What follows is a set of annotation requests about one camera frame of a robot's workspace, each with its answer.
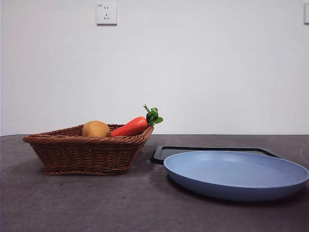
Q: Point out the light blue round plate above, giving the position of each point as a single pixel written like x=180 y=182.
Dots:
x=231 y=174

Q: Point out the orange carrot with green leaves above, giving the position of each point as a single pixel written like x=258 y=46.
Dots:
x=131 y=126

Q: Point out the black rectangular tray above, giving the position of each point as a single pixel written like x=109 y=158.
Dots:
x=158 y=155

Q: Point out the yellow-brown potato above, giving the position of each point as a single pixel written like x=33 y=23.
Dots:
x=95 y=129

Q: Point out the brown wicker basket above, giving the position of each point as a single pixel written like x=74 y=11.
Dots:
x=84 y=154

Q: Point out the white wall socket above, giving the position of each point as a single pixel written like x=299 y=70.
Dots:
x=107 y=14

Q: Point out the white wall plate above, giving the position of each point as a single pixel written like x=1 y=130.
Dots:
x=306 y=14

